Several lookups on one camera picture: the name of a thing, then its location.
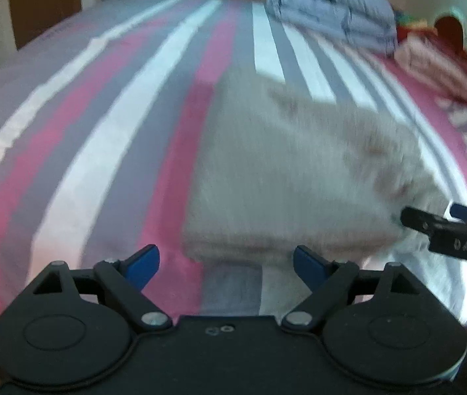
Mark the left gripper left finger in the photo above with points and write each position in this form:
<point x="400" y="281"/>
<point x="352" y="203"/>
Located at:
<point x="120" y="288"/>

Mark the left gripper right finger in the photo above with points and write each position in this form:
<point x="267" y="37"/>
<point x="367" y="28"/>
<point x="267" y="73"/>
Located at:
<point x="329" y="283"/>

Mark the grey sweatpants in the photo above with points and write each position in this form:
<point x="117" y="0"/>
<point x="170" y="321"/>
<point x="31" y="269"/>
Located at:
<point x="276" y="169"/>

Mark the folded pink blanket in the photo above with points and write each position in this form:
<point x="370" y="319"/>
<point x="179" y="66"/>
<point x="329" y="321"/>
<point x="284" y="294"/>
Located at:
<point x="433" y="62"/>

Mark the colourful red blanket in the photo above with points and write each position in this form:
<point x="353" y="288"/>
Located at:
<point x="407" y="24"/>

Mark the folded light blue duvet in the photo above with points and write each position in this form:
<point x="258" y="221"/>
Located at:
<point x="361" y="23"/>

